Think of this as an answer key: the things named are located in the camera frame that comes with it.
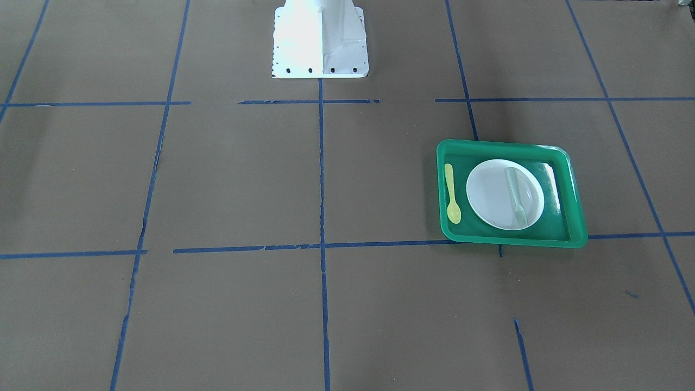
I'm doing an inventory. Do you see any pale green plastic fork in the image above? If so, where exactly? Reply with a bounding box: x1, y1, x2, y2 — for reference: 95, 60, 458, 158
506, 167, 528, 229

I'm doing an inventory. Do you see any yellow plastic spoon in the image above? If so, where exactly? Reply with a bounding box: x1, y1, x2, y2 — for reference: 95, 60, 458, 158
444, 163, 462, 224

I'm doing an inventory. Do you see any white round plate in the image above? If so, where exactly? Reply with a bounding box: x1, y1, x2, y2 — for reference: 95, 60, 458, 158
466, 159, 545, 231

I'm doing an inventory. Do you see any green plastic tray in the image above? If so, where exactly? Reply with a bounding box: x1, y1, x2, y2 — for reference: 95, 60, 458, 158
436, 139, 588, 248

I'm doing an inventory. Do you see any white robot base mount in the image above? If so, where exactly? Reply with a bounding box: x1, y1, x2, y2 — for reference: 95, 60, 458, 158
271, 1, 370, 79

